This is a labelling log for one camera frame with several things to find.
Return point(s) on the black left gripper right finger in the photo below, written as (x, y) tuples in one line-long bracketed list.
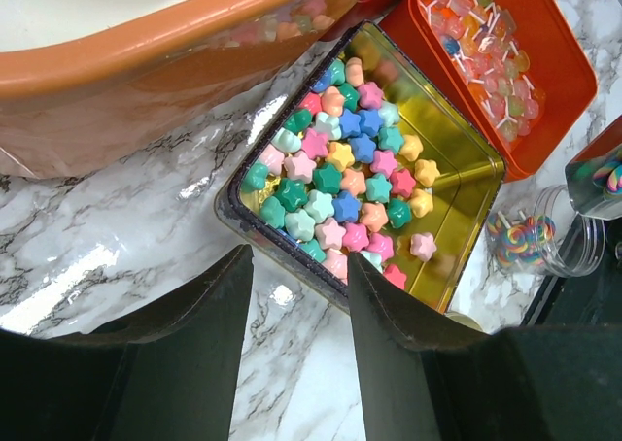
[(423, 376)]

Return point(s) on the gold tin of star candies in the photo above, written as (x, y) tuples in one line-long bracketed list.
[(367, 157)]

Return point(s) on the clear glass jar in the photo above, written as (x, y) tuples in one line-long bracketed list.
[(547, 238)]

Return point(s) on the orange plastic bin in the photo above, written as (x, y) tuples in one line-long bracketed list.
[(76, 107)]

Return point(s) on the steel candy scoop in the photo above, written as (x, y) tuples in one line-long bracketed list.
[(594, 176)]

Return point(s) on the white plate in bin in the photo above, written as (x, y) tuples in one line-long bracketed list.
[(30, 24)]

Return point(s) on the gold round jar lid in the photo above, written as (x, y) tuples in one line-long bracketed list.
[(463, 320)]

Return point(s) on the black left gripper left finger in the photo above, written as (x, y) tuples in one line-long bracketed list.
[(167, 371)]

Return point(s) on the orange tray of clear lollipops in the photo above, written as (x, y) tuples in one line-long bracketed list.
[(512, 67)]

